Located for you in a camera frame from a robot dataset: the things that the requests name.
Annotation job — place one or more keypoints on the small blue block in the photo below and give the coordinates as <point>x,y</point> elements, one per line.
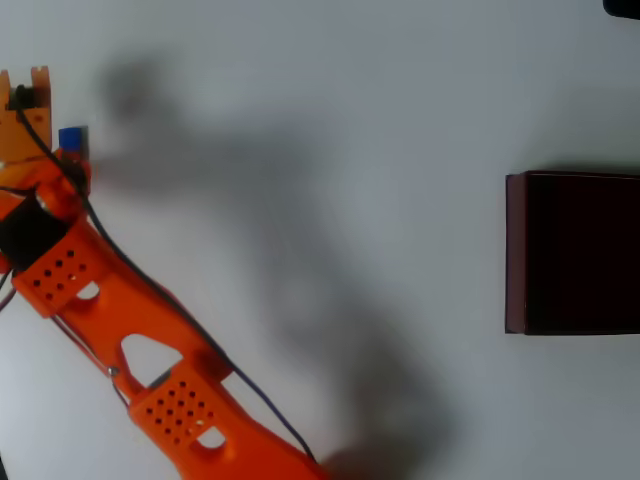
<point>73,139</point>

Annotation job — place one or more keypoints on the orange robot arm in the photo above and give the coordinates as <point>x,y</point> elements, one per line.
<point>150,325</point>

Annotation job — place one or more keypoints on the dark brown box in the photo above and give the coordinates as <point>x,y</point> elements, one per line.
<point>575,255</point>

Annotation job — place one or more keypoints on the dark object at table edge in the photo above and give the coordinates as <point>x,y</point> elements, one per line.
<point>622,7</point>

